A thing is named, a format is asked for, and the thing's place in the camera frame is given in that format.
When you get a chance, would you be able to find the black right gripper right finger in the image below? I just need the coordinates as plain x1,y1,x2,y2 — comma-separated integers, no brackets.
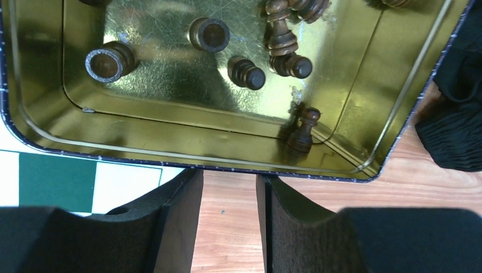
256,175,481,272

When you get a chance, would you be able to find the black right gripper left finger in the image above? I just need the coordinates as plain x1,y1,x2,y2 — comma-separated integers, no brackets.
1,169,203,272

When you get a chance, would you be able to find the green white chess board mat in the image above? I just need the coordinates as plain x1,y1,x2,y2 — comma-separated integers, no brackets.
1,124,182,216

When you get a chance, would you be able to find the dark brown pawn in tin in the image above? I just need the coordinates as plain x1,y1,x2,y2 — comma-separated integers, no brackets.
287,107,321,153

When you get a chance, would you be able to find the decorated gold tin box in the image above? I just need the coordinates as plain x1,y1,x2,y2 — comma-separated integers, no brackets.
1,1,473,182

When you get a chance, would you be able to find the dark brown piece in tin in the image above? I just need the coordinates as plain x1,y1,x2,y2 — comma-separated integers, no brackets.
188,17,230,53
85,41,139,84
265,0,298,56
269,52,313,79
227,56,266,90

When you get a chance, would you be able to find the black cloth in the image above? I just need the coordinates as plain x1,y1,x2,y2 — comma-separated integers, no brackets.
415,1,481,172

